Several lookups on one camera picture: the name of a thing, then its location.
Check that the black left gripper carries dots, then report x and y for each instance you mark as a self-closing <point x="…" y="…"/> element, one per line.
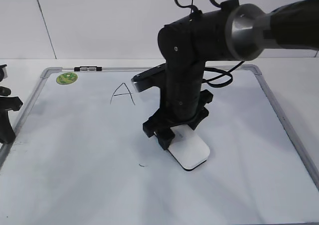
<point x="7" y="103"/>

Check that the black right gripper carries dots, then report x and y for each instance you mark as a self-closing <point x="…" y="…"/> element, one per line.
<point x="162" y="121"/>

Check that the white framed whiteboard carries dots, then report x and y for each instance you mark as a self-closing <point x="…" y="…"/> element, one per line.
<point x="81" y="158"/>

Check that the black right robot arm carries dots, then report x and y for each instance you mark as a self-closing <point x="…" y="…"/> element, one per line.
<point x="234" y="32"/>

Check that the white whiteboard eraser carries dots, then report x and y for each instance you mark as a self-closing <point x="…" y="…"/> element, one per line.
<point x="188" y="149"/>

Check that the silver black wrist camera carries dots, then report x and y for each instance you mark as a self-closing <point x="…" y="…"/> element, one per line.
<point x="154" y="77"/>

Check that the black board hanger clip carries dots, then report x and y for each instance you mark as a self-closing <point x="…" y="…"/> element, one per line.
<point x="87" y="68"/>

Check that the round green magnet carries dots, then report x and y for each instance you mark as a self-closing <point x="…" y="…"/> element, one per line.
<point x="66" y="78"/>

